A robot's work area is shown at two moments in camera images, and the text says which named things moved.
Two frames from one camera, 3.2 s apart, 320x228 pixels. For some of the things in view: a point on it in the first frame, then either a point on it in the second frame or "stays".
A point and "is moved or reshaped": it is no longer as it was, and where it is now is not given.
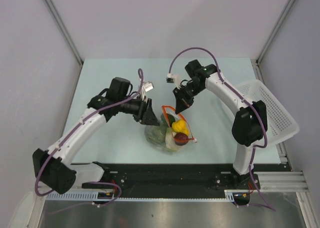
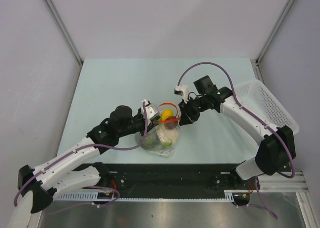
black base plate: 172,180 stays
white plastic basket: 281,124 stays
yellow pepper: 180,126 → 166,113
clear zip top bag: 173,132 is moved or reshaped
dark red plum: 181,138 → 172,125
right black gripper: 180,105 → 187,116
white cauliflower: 170,144 → 166,134
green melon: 157,133 → 152,140
